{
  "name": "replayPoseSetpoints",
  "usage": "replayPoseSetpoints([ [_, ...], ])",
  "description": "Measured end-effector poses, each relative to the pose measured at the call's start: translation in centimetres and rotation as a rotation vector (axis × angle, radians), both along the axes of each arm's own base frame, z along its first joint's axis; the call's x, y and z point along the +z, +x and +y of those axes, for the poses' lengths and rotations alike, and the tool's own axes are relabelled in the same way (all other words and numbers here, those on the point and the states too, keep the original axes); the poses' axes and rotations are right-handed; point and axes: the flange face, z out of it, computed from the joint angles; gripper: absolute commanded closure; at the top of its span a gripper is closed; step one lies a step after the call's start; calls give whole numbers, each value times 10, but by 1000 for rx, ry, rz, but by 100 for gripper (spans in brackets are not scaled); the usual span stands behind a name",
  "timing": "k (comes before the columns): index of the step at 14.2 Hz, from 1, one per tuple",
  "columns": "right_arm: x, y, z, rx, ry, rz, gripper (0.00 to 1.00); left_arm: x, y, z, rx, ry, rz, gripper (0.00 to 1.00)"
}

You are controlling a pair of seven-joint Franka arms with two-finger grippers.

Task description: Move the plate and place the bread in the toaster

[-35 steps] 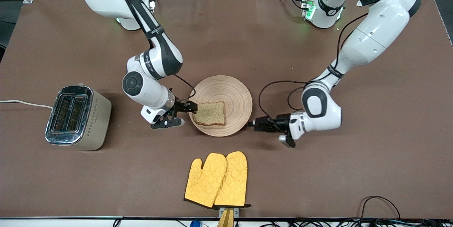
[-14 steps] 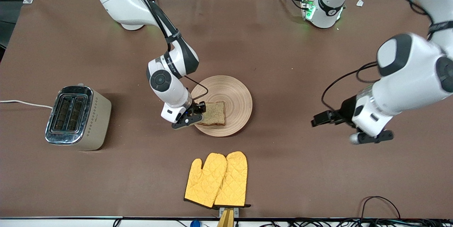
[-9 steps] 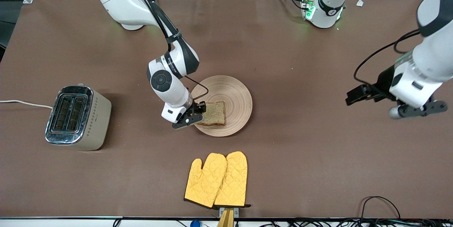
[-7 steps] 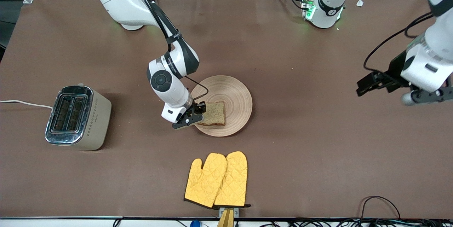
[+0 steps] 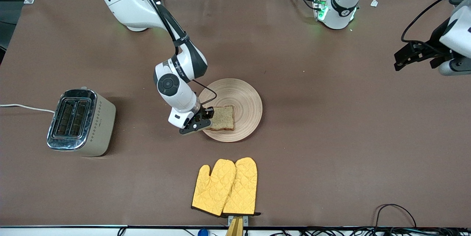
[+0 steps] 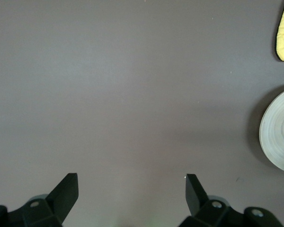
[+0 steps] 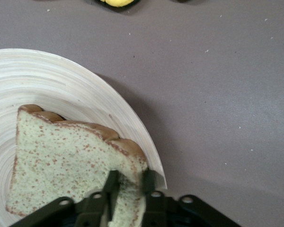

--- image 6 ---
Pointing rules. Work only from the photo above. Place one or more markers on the round wooden plate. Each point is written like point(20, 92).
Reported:
point(279, 132)

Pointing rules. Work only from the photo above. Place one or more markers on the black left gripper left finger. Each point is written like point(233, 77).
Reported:
point(61, 198)

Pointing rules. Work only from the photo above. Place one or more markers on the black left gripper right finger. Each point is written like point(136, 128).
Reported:
point(196, 198)

